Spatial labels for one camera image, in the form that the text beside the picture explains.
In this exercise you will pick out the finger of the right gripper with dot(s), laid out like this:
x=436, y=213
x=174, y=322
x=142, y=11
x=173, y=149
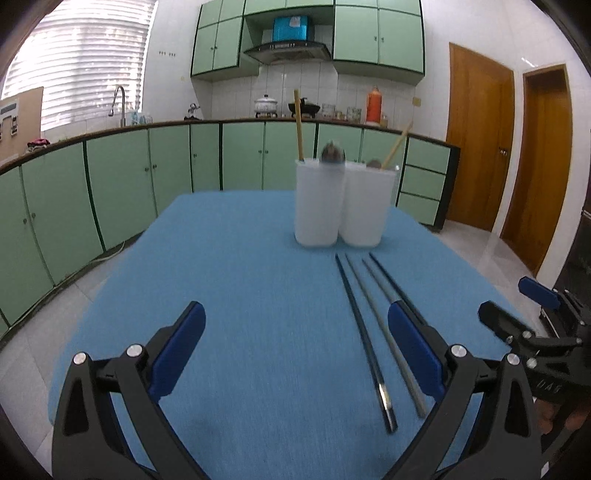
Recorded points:
x=538, y=293
x=503, y=324

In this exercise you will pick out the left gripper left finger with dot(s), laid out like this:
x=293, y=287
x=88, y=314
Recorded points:
x=88, y=441

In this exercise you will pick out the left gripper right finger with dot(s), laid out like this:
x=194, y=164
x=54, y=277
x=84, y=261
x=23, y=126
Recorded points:
x=504, y=442

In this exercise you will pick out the green lower kitchen cabinets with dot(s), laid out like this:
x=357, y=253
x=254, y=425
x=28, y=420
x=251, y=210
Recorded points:
x=68, y=204

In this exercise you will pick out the green kitchen cabinets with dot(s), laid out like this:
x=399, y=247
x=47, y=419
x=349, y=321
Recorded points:
x=68, y=204
x=380, y=39

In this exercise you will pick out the green upper kitchen cabinets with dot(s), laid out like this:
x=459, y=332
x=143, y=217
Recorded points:
x=380, y=39

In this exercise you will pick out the chrome kitchen faucet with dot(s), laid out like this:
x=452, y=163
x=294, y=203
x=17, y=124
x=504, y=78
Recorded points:
x=118, y=103

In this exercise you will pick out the right wooden door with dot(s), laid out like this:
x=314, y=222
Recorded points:
x=544, y=166

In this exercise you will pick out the wooden door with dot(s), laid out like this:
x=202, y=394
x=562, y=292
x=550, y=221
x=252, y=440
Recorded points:
x=544, y=166
x=481, y=124

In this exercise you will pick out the white twin utensil holder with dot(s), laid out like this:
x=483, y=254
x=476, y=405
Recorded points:
x=345, y=201

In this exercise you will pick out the left wooden door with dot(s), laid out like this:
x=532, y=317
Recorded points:
x=481, y=124

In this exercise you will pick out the right bamboo chopstick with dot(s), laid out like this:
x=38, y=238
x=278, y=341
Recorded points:
x=397, y=146

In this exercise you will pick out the bamboo chopstick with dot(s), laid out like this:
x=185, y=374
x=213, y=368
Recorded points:
x=299, y=126
x=397, y=146

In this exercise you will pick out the blue table mat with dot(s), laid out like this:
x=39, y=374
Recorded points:
x=278, y=386

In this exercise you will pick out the left metal spoon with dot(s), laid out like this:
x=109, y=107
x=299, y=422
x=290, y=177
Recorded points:
x=332, y=153

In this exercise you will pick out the orange thermos bottle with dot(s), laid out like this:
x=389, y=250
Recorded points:
x=374, y=106

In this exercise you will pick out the black wok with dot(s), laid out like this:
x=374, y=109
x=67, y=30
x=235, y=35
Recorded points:
x=308, y=109

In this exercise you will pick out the left bamboo chopstick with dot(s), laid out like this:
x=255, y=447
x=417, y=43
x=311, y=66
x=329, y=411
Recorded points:
x=299, y=126

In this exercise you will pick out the white cooking pot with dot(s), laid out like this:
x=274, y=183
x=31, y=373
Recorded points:
x=265, y=106

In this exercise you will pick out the black range hood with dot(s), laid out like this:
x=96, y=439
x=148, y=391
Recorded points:
x=289, y=51

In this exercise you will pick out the small metal kettle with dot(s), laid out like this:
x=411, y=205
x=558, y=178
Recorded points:
x=193, y=112

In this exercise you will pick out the blue box above hood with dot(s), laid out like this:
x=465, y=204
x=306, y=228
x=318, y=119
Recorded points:
x=298, y=28

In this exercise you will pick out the white window blinds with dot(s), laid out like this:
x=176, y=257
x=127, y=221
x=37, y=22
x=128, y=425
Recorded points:
x=78, y=53

